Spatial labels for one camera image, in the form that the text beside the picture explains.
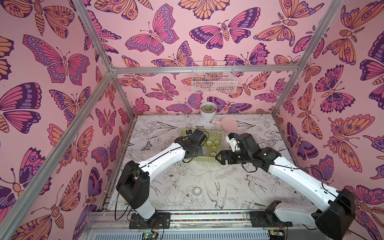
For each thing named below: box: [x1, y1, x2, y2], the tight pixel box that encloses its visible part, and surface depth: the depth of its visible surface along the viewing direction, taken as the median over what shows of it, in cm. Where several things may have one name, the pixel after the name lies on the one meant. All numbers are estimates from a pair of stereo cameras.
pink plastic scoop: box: [211, 116, 239, 132], surface depth 117 cm
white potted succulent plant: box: [200, 101, 218, 123], surface depth 115 cm
